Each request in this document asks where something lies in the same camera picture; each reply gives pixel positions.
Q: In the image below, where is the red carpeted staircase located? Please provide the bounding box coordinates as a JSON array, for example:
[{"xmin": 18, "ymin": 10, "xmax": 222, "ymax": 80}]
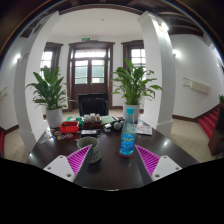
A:
[{"xmin": 197, "ymin": 105, "xmax": 221, "ymax": 140}]

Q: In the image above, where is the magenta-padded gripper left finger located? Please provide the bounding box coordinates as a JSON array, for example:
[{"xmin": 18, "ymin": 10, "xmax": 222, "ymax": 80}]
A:
[{"xmin": 42, "ymin": 143, "xmax": 94, "ymax": 188}]

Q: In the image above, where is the black office chair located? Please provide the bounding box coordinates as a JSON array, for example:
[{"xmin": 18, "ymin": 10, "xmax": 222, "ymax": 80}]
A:
[{"xmin": 77, "ymin": 93, "xmax": 110, "ymax": 117}]

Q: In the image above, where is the flat round red coaster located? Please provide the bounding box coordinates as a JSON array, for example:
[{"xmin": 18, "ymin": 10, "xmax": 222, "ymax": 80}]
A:
[{"xmin": 117, "ymin": 148, "xmax": 136, "ymax": 160}]

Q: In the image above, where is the printed magazine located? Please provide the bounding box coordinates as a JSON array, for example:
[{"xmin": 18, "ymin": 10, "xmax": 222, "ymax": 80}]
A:
[{"xmin": 134, "ymin": 121, "xmax": 154, "ymax": 136}]

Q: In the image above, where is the grey round ball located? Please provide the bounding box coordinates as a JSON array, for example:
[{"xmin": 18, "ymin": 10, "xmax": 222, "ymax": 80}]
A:
[{"xmin": 112, "ymin": 121, "xmax": 123, "ymax": 131}]

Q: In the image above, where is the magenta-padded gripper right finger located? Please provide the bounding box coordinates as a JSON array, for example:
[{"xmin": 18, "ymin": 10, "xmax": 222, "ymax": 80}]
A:
[{"xmin": 133, "ymin": 144, "xmax": 183, "ymax": 187}]

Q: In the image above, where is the green folded cloth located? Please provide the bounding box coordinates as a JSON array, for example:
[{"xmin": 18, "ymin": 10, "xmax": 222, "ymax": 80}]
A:
[{"xmin": 100, "ymin": 114, "xmax": 115, "ymax": 125}]

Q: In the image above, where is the red box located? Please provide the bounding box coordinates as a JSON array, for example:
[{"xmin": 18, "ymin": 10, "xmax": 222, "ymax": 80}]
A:
[{"xmin": 59, "ymin": 120, "xmax": 81, "ymax": 135}]

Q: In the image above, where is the flat black device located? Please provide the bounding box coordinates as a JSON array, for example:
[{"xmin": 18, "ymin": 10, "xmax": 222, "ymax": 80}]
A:
[{"xmin": 80, "ymin": 128, "xmax": 99, "ymax": 137}]

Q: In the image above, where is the dark wooden double door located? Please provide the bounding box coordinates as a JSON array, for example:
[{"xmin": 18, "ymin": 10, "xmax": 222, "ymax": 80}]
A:
[{"xmin": 67, "ymin": 40, "xmax": 116, "ymax": 112}]

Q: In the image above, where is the white wall-mounted unit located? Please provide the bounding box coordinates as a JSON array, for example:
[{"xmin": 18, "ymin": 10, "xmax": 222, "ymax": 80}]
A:
[{"xmin": 182, "ymin": 77, "xmax": 212, "ymax": 95}]

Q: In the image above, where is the dark tea tray with cups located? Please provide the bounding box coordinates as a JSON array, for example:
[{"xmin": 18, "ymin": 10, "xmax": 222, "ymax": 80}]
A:
[{"xmin": 82, "ymin": 113, "xmax": 103, "ymax": 131}]

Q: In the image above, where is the clear blue-labelled water bottle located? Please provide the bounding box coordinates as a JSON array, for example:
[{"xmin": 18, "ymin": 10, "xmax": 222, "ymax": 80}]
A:
[{"xmin": 118, "ymin": 107, "xmax": 137, "ymax": 158}]

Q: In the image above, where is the grey-green patterned mug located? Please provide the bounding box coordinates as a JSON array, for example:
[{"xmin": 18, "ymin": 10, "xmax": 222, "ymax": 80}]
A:
[{"xmin": 76, "ymin": 135, "xmax": 102, "ymax": 165}]

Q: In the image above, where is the dark-framed window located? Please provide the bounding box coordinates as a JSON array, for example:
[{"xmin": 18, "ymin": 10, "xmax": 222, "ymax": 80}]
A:
[
  {"xmin": 39, "ymin": 41, "xmax": 64, "ymax": 81},
  {"xmin": 120, "ymin": 39, "xmax": 147, "ymax": 73}
]

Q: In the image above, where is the potted plant in white pot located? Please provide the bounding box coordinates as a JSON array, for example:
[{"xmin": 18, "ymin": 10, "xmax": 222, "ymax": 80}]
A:
[
  {"xmin": 111, "ymin": 58, "xmax": 164, "ymax": 123},
  {"xmin": 25, "ymin": 65, "xmax": 70, "ymax": 129}
]

